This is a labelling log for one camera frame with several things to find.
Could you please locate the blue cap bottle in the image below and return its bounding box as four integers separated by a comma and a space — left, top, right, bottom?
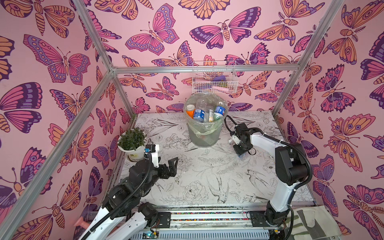
193, 99, 207, 123

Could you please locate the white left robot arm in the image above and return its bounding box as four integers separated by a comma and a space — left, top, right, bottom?
80, 158, 179, 240

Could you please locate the grey mesh waste bin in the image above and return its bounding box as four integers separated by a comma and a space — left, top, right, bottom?
184, 94, 229, 148

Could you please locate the yellow label small bottle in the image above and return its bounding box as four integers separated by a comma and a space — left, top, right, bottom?
207, 106, 215, 123

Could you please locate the potted green plant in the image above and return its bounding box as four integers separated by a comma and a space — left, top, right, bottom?
118, 128, 147, 162

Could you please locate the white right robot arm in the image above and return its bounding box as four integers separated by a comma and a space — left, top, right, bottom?
224, 116, 312, 227

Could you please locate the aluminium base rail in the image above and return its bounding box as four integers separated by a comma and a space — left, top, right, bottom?
89, 203, 289, 240

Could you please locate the pink watering can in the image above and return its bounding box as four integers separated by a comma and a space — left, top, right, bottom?
74, 217, 90, 230

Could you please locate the white wire wall basket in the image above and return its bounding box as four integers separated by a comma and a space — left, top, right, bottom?
191, 64, 239, 95

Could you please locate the orange label bottle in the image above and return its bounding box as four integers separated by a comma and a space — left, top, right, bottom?
186, 104, 195, 119

